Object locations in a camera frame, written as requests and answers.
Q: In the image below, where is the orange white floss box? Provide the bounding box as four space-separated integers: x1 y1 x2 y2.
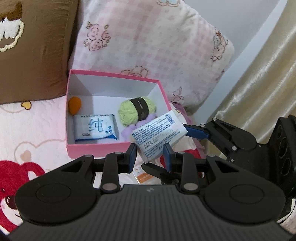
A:
133 165 153 184

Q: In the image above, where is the purple plush toy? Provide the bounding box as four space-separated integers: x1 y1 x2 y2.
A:
121 113 157 142

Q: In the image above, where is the white blue tissue pack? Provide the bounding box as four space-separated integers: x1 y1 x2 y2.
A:
131 110 188 163

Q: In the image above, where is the green yarn ball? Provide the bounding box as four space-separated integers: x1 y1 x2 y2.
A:
118 96 157 126

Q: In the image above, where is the blue wet wipes pack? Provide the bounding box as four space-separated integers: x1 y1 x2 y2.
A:
73 114 118 141

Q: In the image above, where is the orange makeup sponge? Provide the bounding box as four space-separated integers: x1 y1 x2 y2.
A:
68 96 82 115

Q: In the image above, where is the pink cardboard box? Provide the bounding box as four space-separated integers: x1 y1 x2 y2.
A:
66 69 171 159

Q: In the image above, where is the gold satin curtain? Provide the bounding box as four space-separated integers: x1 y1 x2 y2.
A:
210 1 296 144

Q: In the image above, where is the pink checkered pillow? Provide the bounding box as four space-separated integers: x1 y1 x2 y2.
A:
68 1 234 109

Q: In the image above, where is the bear pattern bed blanket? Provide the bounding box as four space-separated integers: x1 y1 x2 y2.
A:
1 96 72 235

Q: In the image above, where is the brown pillow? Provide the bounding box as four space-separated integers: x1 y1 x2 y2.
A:
1 1 78 103

